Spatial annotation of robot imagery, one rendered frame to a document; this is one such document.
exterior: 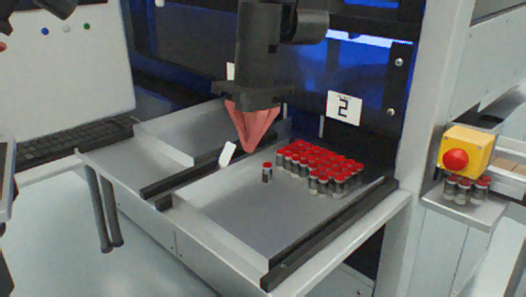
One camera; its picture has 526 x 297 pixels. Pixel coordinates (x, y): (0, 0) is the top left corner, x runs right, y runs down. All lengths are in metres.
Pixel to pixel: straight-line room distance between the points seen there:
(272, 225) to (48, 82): 0.87
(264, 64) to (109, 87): 0.99
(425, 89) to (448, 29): 0.11
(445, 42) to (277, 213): 0.42
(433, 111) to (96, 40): 1.02
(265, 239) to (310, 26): 0.36
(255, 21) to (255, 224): 0.38
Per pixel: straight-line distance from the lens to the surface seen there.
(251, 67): 0.51
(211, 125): 1.14
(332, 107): 0.91
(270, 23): 0.51
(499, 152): 0.94
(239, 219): 0.75
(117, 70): 1.45
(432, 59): 0.78
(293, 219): 0.76
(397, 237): 0.96
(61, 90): 1.39
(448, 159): 0.78
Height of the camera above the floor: 1.34
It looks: 27 degrees down
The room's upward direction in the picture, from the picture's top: straight up
